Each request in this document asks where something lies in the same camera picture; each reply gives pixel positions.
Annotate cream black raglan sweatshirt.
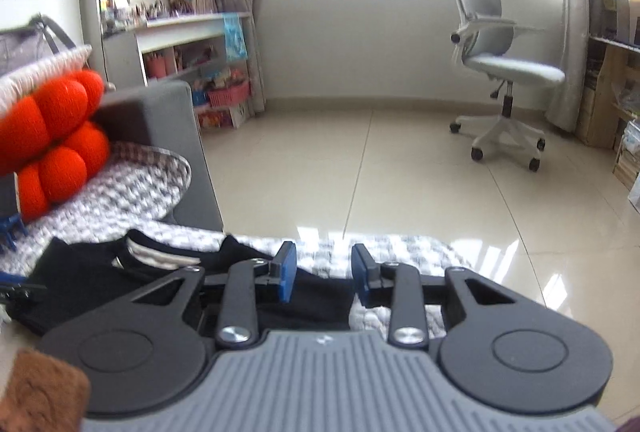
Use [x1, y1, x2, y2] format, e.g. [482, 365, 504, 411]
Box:
[8, 229, 355, 336]

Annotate blue stool phone stand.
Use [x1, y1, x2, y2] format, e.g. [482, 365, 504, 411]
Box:
[0, 213, 28, 252]

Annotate brown furry patch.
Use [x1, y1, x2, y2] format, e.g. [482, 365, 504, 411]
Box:
[1, 348, 91, 432]

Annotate red flower plush cushion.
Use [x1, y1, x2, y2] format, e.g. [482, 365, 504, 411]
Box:
[1, 69, 111, 223]

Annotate grey checked quilted bedcover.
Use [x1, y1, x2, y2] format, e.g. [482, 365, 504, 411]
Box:
[1, 144, 466, 332]

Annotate grey white pillow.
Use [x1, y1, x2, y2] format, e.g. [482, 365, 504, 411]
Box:
[0, 45, 92, 115]

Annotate white desk with shelves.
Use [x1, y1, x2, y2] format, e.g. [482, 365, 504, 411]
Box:
[102, 12, 255, 129]

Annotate grey diaper bag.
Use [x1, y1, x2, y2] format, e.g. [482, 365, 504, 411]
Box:
[0, 14, 76, 76]

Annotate white grey office chair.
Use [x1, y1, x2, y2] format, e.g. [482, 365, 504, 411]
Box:
[449, 0, 565, 173]

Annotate wooden desk shelf unit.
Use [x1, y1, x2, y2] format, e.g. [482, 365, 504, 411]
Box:
[575, 0, 639, 188]

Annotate right grey curtain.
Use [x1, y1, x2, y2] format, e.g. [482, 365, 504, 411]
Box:
[544, 0, 594, 133]

